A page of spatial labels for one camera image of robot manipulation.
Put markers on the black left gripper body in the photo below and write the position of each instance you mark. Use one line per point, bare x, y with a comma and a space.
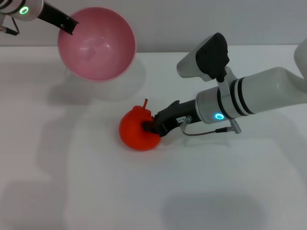
54, 15

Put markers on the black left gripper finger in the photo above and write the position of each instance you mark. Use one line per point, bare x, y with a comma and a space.
69, 25

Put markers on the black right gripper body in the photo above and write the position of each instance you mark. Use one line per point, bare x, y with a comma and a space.
177, 115

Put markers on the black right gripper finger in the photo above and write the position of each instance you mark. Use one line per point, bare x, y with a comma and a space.
149, 126

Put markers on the orange fruit with stem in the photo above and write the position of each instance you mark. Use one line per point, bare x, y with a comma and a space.
134, 134

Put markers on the pink plastic bowl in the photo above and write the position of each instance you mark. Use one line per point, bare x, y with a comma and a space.
98, 48

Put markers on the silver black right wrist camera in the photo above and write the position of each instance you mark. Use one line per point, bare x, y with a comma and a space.
206, 57

